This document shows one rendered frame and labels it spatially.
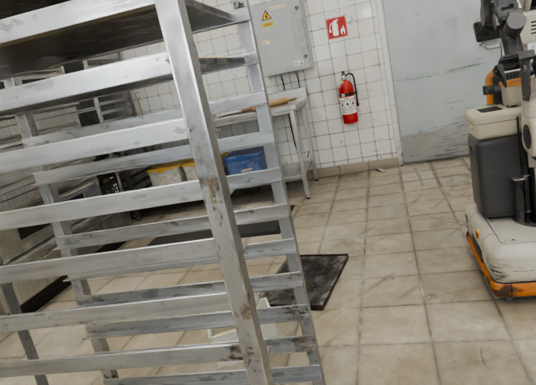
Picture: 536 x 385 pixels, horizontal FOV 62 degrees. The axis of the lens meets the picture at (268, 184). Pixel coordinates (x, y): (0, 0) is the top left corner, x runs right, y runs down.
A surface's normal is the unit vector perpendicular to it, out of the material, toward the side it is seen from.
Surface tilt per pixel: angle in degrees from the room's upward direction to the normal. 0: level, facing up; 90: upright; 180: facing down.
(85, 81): 90
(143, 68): 90
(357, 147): 90
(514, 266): 90
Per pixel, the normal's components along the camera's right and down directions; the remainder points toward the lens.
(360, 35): -0.22, 0.28
